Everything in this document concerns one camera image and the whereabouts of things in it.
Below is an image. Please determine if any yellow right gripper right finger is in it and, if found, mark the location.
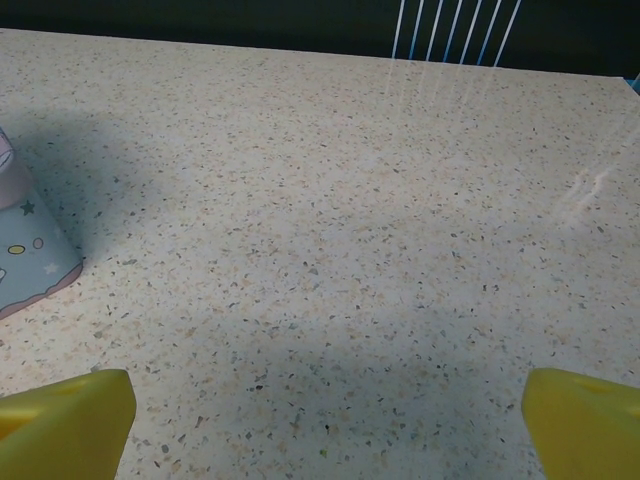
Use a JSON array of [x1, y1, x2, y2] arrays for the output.
[[521, 367, 640, 480]]

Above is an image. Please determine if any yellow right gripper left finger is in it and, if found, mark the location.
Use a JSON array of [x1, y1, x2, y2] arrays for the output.
[[0, 368, 138, 480]]

